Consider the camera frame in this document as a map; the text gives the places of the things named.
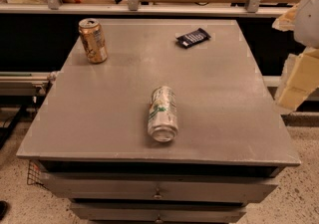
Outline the dark blue rxbar wrapper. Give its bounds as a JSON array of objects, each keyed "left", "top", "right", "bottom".
[{"left": 176, "top": 28, "right": 211, "bottom": 49}]

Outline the grey drawer cabinet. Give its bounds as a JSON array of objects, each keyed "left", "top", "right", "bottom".
[{"left": 17, "top": 19, "right": 300, "bottom": 224}]

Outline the grey drawer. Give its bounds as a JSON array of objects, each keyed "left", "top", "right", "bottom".
[
  {"left": 40, "top": 172, "right": 277, "bottom": 204},
  {"left": 71, "top": 202, "right": 246, "bottom": 224}
]

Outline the wire mesh basket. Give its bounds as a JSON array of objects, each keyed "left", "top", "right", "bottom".
[{"left": 27, "top": 161, "right": 44, "bottom": 187}]

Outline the silver green lying can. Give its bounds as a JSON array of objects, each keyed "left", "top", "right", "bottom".
[{"left": 148, "top": 86, "right": 178, "bottom": 142}]

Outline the upper grey drawer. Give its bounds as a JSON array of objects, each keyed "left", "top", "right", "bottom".
[{"left": 40, "top": 172, "right": 277, "bottom": 204}]

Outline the gold upright soda can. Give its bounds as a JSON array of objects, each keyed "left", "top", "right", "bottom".
[{"left": 79, "top": 18, "right": 108, "bottom": 64}]

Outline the metal rail frame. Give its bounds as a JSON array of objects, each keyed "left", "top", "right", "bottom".
[{"left": 0, "top": 71, "right": 59, "bottom": 96}]

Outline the lower grey drawer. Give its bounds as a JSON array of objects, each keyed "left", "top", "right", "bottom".
[{"left": 71, "top": 202, "right": 246, "bottom": 224}]

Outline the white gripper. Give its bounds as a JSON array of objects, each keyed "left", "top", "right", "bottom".
[{"left": 272, "top": 0, "right": 319, "bottom": 112}]

